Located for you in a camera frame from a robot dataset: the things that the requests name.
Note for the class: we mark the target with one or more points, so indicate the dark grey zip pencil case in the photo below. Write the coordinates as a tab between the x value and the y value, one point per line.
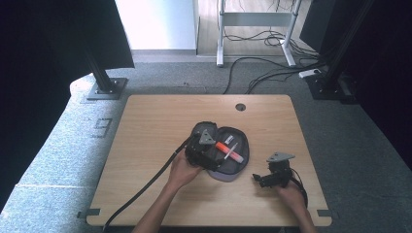
231	166

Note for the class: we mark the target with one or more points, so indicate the person's left hand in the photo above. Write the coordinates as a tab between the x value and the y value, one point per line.
182	171

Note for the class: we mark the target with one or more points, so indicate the white power strip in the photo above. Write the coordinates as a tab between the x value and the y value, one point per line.
309	73

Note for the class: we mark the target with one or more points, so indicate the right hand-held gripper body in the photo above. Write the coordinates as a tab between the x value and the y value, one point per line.
279	171

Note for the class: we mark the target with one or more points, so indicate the white desk frame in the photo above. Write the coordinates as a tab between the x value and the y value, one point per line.
256	18

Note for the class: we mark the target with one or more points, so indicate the white eraser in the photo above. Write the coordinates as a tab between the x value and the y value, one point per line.
229	139

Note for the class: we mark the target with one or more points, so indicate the orange highlighter pen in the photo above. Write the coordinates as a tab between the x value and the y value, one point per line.
223	148

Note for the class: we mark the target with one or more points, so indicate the dark curtain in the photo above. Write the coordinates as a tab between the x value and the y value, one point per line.
48	64
388	64

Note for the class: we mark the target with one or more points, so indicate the black metal stand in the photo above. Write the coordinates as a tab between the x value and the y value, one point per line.
105	87
330	87

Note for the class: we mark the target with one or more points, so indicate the person's right hand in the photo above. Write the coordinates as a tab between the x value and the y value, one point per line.
291	195

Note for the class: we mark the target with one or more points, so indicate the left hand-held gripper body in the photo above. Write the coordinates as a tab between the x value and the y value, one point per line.
198	149

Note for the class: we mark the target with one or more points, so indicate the silver pen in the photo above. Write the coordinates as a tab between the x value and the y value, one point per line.
233	149

